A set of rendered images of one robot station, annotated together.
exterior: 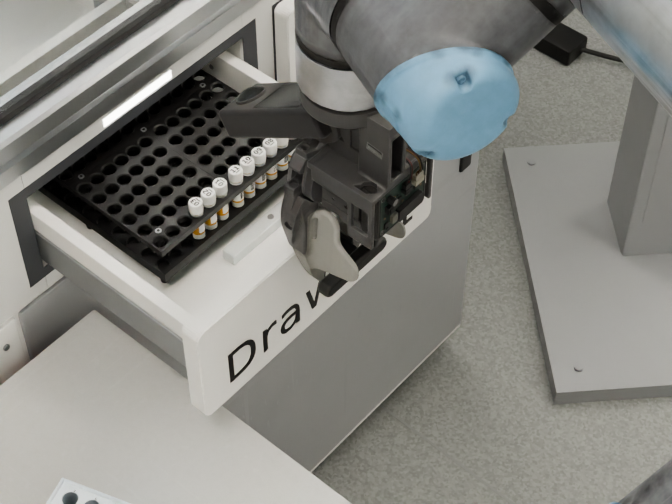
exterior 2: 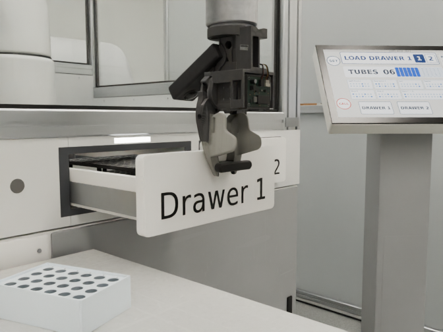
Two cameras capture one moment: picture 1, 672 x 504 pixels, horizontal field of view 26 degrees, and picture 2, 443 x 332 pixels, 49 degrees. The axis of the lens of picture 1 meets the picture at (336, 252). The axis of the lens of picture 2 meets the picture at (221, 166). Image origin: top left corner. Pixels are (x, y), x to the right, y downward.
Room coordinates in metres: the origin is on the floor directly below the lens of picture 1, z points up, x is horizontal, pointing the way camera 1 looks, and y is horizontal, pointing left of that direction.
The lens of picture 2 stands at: (0.03, -0.01, 0.98)
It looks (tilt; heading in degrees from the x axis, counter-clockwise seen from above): 6 degrees down; 1
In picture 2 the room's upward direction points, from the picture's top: straight up
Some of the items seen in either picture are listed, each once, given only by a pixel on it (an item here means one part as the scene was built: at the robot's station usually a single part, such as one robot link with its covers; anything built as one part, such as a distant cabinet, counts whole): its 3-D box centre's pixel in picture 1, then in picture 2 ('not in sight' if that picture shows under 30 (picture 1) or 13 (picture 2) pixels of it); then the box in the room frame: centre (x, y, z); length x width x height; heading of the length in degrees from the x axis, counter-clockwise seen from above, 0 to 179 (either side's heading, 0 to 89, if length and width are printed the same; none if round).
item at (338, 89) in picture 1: (352, 55); (233, 15); (0.74, -0.01, 1.12); 0.08 x 0.08 x 0.05
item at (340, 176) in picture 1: (357, 145); (235, 71); (0.74, -0.02, 1.04); 0.09 x 0.08 x 0.12; 49
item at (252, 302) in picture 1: (316, 265); (214, 185); (0.76, 0.02, 0.87); 0.29 x 0.02 x 0.11; 139
